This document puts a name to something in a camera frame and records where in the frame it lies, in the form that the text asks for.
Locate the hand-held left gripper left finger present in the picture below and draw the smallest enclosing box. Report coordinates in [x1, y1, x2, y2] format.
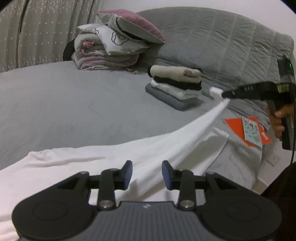
[57, 160, 133, 210]

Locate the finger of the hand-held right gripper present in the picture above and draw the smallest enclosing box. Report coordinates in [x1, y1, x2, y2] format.
[221, 90, 242, 100]

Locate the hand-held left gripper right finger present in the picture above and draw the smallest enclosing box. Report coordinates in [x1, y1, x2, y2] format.
[162, 160, 238, 210]

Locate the white long-sleeve shirt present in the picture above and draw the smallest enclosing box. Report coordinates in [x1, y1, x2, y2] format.
[0, 87, 230, 241]

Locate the person's right hand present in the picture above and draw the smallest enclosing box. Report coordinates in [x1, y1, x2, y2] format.
[267, 103, 294, 139]

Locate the orange booklet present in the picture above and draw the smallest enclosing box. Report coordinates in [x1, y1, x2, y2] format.
[223, 116, 271, 147]

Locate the light blue card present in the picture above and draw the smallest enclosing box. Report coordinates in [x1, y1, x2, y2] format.
[242, 116, 263, 149]

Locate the folded black garment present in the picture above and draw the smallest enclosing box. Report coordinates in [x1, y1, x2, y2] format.
[150, 76, 203, 91]

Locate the folded white garment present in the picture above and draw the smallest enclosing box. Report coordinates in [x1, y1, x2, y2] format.
[150, 80, 202, 100]

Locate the folded grey garment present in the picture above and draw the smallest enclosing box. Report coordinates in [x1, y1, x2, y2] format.
[145, 83, 201, 112]

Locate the folded beige garment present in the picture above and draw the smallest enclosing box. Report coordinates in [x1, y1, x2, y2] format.
[148, 65, 203, 82]

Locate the person's dark clothing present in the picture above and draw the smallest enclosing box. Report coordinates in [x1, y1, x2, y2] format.
[261, 162, 296, 241]

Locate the pink-backed pillow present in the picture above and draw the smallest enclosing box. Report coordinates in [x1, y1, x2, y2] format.
[95, 9, 166, 45]

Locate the black round object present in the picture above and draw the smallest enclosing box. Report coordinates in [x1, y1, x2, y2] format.
[63, 39, 77, 61]

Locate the grey star-print curtain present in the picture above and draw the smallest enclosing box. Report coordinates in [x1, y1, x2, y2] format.
[0, 0, 102, 72]

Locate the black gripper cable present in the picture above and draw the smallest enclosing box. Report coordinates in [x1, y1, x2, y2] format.
[289, 120, 296, 168]

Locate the wall socket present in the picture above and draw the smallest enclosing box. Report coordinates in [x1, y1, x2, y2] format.
[266, 151, 281, 167]

